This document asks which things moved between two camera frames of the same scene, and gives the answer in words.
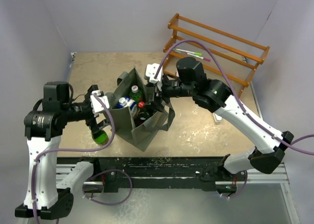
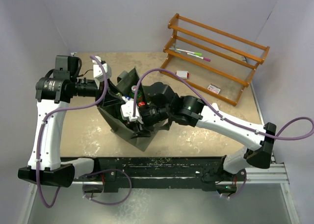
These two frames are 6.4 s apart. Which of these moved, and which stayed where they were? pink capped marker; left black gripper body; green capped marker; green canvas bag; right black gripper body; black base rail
Moved: left black gripper body; right black gripper body; green canvas bag
Stayed: black base rail; pink capped marker; green capped marker
